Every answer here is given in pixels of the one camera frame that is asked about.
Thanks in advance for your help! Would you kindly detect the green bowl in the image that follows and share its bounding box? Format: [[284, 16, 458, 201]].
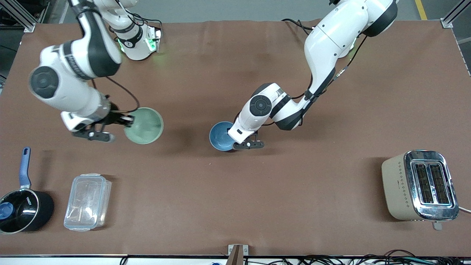
[[124, 107, 164, 145]]

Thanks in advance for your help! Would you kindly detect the blue bowl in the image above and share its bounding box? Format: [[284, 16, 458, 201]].
[[209, 121, 237, 152]]

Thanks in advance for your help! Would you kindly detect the brown table cover mat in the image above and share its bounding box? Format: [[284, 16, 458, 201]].
[[0, 19, 471, 257]]

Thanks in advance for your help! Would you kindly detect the clear plastic food container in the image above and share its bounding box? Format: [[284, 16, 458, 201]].
[[64, 173, 112, 232]]

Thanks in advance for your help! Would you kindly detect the glass lid blue knob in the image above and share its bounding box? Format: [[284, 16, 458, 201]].
[[0, 190, 39, 233]]

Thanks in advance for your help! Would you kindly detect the beige chrome toaster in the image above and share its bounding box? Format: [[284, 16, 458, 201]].
[[381, 150, 460, 231]]

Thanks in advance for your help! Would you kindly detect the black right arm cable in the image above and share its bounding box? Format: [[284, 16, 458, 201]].
[[91, 75, 141, 114]]

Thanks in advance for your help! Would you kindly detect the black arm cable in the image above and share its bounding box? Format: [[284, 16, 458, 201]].
[[91, 75, 141, 114], [290, 35, 369, 126]]

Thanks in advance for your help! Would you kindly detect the black right base cable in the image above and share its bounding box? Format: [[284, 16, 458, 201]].
[[121, 0, 163, 35]]

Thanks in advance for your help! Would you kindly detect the black base cable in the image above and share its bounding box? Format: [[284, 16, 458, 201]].
[[281, 18, 314, 36], [121, 0, 163, 35]]

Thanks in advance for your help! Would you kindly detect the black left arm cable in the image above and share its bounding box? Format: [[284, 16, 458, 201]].
[[290, 35, 369, 126]]

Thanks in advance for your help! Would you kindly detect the black saucepan blue handle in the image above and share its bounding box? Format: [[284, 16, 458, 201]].
[[0, 147, 55, 235]]

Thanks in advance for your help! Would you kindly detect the metal bracket with post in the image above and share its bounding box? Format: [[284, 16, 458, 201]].
[[228, 244, 249, 265]]

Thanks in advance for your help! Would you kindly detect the black left base cable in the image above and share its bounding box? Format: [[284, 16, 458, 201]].
[[281, 18, 314, 36]]

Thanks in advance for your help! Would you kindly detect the aluminium frame profile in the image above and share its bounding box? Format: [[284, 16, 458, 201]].
[[0, 0, 50, 33], [440, 0, 471, 29]]

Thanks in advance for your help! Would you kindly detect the black cable bundle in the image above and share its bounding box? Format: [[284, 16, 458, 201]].
[[272, 250, 471, 265]]

